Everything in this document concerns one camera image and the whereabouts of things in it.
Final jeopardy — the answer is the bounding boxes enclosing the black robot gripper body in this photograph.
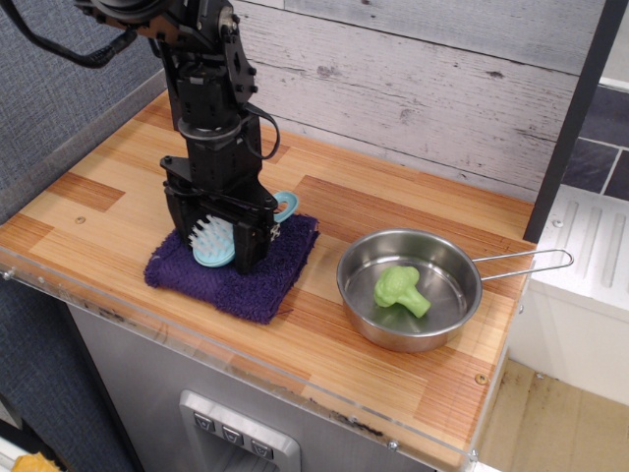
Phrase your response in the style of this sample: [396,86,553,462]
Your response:
[160,122,277,228]

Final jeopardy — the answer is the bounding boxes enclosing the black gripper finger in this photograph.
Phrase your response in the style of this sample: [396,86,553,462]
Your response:
[164,189,206,245]
[234,219,271,274]

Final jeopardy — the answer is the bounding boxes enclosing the light blue toy brush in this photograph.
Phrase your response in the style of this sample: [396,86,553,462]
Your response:
[188,191,300,267]

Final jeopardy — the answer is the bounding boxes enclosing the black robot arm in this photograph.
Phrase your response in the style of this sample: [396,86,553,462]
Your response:
[76,1,278,274]

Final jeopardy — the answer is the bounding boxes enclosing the purple terry rag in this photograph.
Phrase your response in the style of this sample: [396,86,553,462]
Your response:
[143,214,318,325]

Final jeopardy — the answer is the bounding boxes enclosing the green toy broccoli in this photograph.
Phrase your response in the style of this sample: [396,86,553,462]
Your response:
[373,265,431,319]

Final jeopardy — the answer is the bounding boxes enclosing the small steel pan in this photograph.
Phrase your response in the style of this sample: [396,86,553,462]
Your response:
[335,227,575,354]

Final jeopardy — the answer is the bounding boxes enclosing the clear acrylic edge guard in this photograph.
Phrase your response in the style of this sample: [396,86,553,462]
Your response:
[1,250,478,471]

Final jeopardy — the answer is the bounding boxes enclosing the grey dispenser button panel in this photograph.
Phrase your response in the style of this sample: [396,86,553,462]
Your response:
[179,389,302,472]

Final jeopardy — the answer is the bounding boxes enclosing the yellow object at corner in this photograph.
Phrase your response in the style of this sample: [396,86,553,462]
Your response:
[11,453,61,472]

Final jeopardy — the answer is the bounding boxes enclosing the white toy sink drainboard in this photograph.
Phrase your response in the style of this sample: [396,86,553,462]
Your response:
[532,185,628,311]

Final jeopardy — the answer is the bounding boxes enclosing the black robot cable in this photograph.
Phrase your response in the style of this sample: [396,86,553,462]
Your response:
[0,0,139,71]

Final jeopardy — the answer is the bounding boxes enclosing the dark right upright post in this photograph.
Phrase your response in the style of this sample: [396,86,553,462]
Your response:
[523,0,628,243]

